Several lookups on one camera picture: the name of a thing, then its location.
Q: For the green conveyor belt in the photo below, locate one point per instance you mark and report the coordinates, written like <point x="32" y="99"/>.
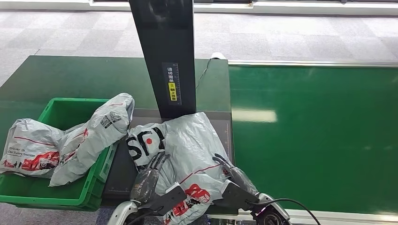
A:
<point x="311" y="139"/>

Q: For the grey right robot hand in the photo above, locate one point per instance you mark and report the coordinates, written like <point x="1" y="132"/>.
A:
<point x="242" y="180"/>

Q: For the grey mailer bag QR code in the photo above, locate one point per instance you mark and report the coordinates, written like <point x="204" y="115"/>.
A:
<point x="102" y="133"/>

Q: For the green plastic delivery box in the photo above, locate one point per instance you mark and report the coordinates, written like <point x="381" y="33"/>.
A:
<point x="62" y="113"/>

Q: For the grey mailer bag slogan print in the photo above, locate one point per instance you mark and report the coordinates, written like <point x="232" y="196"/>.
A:
<point x="31" y="139"/>

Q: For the white round object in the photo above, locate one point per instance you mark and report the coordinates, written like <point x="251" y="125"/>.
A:
<point x="219" y="56"/>

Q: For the grey mailer bag SF logo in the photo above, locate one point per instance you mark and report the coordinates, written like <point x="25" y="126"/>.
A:
<point x="192" y="146"/>

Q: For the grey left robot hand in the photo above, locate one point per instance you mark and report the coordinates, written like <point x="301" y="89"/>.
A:
<point x="144" y="186"/>

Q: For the black yellow scanner label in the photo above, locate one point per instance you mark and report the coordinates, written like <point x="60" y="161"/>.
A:
<point x="173" y="91"/>

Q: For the silver conveyor frame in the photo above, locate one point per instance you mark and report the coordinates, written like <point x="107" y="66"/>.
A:
<point x="311" y="63"/>

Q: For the black inbound scanner machine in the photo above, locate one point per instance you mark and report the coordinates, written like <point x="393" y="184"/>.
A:
<point x="164" y="46"/>

